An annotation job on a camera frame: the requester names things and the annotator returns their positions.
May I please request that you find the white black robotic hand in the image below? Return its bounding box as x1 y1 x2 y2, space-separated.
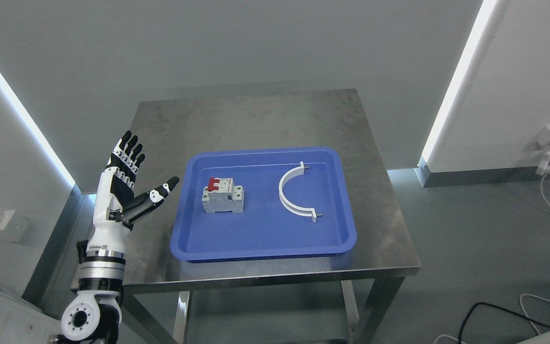
87 130 180 255

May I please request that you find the grey red circuit breaker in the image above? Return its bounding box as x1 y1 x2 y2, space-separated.
201 177 244 214

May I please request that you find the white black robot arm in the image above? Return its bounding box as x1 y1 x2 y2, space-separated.
52 240 126 344

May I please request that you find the blue plastic tray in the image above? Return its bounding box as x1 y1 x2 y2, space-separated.
169 147 357 263

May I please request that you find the white semicircular pipe clamp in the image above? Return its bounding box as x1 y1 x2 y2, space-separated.
277 161 322 224

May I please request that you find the stainless steel table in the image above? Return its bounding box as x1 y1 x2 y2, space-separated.
122 89 421 344

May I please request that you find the white wall box left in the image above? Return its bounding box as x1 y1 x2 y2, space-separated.
0 210 29 243

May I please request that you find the white wall socket with plug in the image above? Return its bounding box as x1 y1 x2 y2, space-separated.
535 124 550 176

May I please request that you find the black cable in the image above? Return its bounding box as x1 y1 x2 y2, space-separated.
456 302 550 344

